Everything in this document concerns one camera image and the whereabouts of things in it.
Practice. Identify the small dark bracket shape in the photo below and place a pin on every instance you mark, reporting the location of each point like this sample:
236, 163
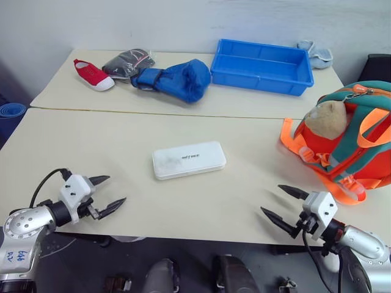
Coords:
288, 284
117, 285

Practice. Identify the blue boxing glove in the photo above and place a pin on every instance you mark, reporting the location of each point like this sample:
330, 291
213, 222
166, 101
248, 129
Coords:
180, 79

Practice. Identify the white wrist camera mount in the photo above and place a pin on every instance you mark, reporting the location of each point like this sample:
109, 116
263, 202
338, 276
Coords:
321, 210
74, 188

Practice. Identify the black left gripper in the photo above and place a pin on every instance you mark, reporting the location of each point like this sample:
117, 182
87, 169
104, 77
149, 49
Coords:
88, 210

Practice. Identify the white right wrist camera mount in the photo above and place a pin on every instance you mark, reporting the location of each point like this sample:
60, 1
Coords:
321, 210

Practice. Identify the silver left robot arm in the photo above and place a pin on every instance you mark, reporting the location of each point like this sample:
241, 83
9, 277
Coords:
26, 222

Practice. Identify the grey rounded shape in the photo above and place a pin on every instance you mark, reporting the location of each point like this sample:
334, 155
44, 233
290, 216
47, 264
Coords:
162, 276

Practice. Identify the dark rounded shape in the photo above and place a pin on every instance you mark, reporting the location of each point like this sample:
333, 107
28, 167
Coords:
233, 274

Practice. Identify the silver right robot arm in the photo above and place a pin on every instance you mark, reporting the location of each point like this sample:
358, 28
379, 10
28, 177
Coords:
363, 241

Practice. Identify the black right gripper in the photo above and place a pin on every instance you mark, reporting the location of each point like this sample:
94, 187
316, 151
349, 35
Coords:
307, 226

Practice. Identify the white rectangular case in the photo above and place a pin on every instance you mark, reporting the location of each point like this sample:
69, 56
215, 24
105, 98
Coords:
189, 159

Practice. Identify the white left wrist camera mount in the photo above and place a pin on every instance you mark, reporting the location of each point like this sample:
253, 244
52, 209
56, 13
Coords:
74, 188

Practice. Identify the blue plastic bin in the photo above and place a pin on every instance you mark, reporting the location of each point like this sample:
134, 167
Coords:
259, 65

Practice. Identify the black item in plastic bag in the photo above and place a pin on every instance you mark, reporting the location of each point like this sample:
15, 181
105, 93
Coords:
128, 62

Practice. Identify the orange teal kids backpack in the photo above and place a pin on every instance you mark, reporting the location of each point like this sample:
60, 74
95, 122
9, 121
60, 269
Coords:
360, 158

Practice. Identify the blue rolled foam mat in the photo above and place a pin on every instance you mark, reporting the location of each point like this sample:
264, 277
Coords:
10, 117

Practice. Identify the red white kids shoe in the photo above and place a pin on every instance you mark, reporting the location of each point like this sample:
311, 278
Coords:
93, 76

